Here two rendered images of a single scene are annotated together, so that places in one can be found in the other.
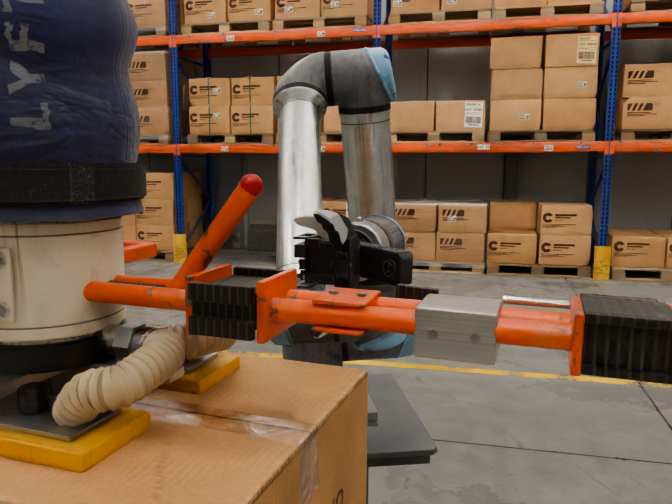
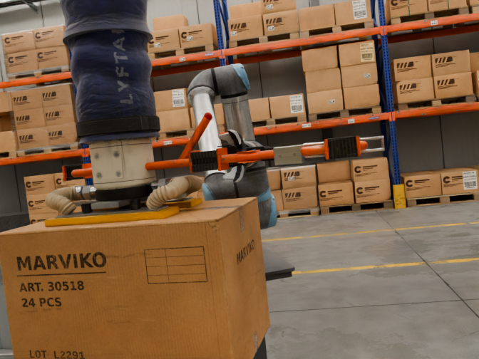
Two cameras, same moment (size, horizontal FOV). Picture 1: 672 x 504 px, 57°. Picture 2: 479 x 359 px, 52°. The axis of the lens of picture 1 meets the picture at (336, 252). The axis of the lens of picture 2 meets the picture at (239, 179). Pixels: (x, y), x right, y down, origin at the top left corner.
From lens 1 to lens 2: 0.72 m
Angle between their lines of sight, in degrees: 7
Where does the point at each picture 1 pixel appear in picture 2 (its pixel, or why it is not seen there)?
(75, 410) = (156, 201)
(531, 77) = (332, 74)
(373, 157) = (241, 119)
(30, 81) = (125, 87)
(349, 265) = not seen: hidden behind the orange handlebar
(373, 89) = (238, 84)
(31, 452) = (144, 216)
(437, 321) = (281, 151)
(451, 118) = (281, 108)
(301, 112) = (204, 99)
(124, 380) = (173, 187)
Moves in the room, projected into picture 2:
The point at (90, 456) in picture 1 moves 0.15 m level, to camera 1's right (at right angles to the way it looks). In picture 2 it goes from (166, 213) to (227, 206)
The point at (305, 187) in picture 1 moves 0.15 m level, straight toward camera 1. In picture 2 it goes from (212, 134) to (215, 132)
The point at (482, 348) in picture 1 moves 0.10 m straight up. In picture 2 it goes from (297, 157) to (293, 117)
